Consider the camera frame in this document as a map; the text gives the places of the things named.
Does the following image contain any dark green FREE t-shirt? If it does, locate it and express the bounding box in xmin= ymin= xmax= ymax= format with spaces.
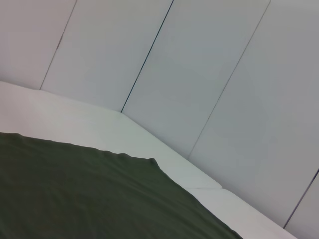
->
xmin=0 ymin=132 xmax=244 ymax=239

